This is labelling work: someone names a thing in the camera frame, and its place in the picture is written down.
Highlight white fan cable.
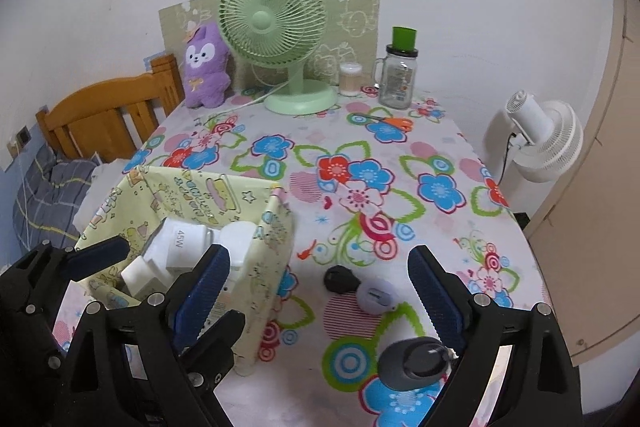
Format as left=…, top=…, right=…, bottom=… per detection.
left=227, top=79, right=293, bottom=108

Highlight white rounded case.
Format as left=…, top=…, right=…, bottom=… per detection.
left=219, top=222, right=262, bottom=269

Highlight yellow printed fabric box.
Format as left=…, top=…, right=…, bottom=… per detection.
left=75, top=165, right=296, bottom=376

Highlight white pillow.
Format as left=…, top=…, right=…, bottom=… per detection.
left=72, top=157, right=137, bottom=228

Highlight lavender round tracker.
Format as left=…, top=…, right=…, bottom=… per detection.
left=356, top=281, right=399, bottom=316

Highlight glass jar mug green lid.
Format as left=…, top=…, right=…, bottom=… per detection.
left=372, top=26, right=420, bottom=109

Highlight purple plush toy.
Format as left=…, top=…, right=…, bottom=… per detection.
left=182, top=21, right=232, bottom=109

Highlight floral tablecloth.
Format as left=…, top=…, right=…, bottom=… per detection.
left=52, top=84, right=557, bottom=427

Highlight green desk fan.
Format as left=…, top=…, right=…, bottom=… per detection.
left=218, top=0, right=340, bottom=115

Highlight white standing fan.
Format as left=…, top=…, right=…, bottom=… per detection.
left=487, top=90, right=585, bottom=188

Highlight small white cube charger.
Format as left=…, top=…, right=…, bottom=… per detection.
left=121, top=256, right=178, bottom=300

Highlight cotton swab jar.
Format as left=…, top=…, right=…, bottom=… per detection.
left=338, top=62, right=363, bottom=98

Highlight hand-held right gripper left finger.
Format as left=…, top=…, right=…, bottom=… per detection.
left=65, top=244, right=232, bottom=427

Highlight wooden bed headboard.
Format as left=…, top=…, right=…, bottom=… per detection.
left=35, top=54, right=186, bottom=160

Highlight orange handled scissors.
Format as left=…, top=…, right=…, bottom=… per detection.
left=352, top=113, right=415, bottom=130

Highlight black key fob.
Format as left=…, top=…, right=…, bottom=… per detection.
left=323, top=265, right=362, bottom=296

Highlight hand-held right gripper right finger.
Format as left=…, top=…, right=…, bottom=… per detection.
left=407, top=245, right=586, bottom=427

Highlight dark round speaker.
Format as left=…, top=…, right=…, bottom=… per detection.
left=378, top=338, right=457, bottom=392

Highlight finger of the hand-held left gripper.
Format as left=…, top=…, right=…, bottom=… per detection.
left=7, top=237, right=132, bottom=303
left=175, top=311, right=247, bottom=394

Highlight grey plaid bedding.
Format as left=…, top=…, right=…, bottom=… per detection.
left=10, top=142, right=101, bottom=258

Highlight black power cable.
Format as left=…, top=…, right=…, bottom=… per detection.
left=501, top=133, right=517, bottom=182

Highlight beige door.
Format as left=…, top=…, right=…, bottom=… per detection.
left=522, top=0, right=640, bottom=368

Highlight large white charger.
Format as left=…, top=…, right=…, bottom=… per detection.
left=145, top=218, right=217, bottom=273

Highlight beige printed board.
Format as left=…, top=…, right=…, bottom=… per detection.
left=159, top=0, right=385, bottom=98

